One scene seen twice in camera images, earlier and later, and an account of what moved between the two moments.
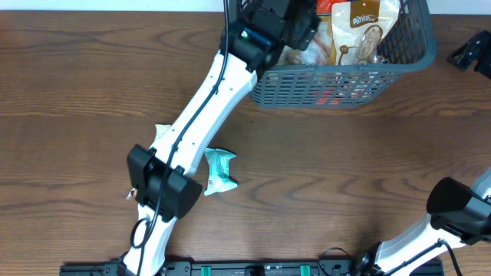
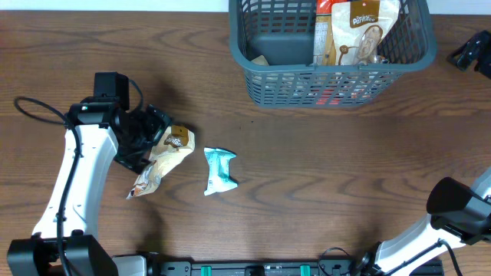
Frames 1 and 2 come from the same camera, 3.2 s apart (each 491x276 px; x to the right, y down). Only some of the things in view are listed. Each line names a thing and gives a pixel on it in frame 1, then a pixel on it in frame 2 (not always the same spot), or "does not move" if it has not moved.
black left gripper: (308, 29) -> (157, 124)
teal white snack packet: (219, 178) does not move
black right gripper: (469, 54) does not move
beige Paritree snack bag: (358, 27) does not move
